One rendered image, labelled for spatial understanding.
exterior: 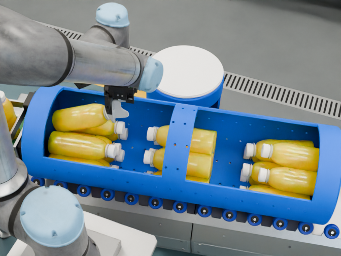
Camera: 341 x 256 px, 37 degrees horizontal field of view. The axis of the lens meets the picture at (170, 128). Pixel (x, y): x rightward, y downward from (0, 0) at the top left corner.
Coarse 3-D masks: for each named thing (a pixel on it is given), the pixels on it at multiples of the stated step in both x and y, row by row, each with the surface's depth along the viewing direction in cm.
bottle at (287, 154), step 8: (280, 144) 142; (288, 144) 142; (296, 144) 143; (272, 152) 142; (280, 152) 141; (288, 152) 140; (296, 152) 140; (304, 152) 140; (312, 152) 141; (272, 160) 143; (280, 160) 141; (288, 160) 141; (296, 160) 140; (304, 160) 140; (312, 160) 140; (296, 168) 143; (304, 168) 142; (312, 168) 141
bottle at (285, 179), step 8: (272, 168) 142; (280, 168) 141; (288, 168) 141; (272, 176) 140; (280, 176) 140; (288, 176) 139; (296, 176) 139; (304, 176) 139; (312, 176) 139; (272, 184) 141; (280, 184) 140; (288, 184) 139; (296, 184) 139; (304, 184) 139; (312, 184) 138; (296, 192) 140; (304, 192) 140; (312, 192) 139
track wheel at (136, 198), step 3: (126, 195) 154; (129, 195) 154; (132, 195) 154; (135, 195) 154; (138, 195) 154; (126, 198) 154; (129, 198) 154; (132, 198) 154; (135, 198) 154; (138, 198) 154; (126, 201) 154; (129, 201) 154; (132, 201) 154; (135, 201) 154; (129, 204) 154; (132, 204) 154
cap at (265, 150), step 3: (264, 144) 143; (267, 144) 143; (264, 147) 142; (267, 147) 142; (261, 150) 145; (264, 150) 142; (267, 150) 142; (261, 153) 144; (264, 153) 142; (267, 153) 142; (261, 156) 144; (264, 156) 143; (267, 156) 143
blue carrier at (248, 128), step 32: (64, 96) 162; (96, 96) 157; (32, 128) 141; (128, 128) 165; (192, 128) 138; (224, 128) 159; (256, 128) 156; (288, 128) 153; (320, 128) 140; (32, 160) 143; (64, 160) 142; (128, 160) 164; (224, 160) 162; (320, 160) 133; (128, 192) 148; (160, 192) 143; (192, 192) 140; (224, 192) 137; (256, 192) 136; (320, 192) 133; (320, 224) 142
